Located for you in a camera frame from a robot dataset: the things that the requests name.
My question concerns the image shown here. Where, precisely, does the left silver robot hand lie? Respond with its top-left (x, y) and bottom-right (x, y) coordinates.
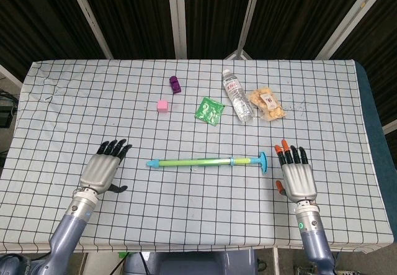
top-left (79, 138), bottom-right (133, 195)

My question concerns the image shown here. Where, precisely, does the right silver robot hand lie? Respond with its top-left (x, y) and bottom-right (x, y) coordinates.
top-left (274, 138), bottom-right (318, 202)

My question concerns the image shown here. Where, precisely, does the green blue toy syringe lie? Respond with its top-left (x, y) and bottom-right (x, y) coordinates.
top-left (146, 151), bottom-right (270, 176)

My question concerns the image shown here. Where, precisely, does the clear plastic water bottle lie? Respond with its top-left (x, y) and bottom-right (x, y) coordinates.
top-left (221, 68), bottom-right (256, 123)

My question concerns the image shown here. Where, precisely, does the clear bag of snacks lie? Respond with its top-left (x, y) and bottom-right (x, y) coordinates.
top-left (249, 88), bottom-right (287, 122)

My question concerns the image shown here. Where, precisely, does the blue table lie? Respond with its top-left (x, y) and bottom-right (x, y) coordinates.
top-left (355, 61), bottom-right (395, 254)

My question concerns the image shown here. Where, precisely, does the white black-checked tablecloth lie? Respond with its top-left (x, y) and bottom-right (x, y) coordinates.
top-left (0, 58), bottom-right (395, 254)

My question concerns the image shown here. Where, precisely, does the black electronic box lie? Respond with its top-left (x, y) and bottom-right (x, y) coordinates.
top-left (0, 92), bottom-right (17, 128)

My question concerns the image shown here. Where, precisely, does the green sachet packet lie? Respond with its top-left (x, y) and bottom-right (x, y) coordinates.
top-left (194, 97), bottom-right (226, 127)

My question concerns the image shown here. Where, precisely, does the purple toy brick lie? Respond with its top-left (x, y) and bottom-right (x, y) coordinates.
top-left (169, 75), bottom-right (182, 95)

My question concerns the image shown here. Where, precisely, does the grey-blue robot torso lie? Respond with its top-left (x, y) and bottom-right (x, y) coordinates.
top-left (123, 250), bottom-right (258, 275)

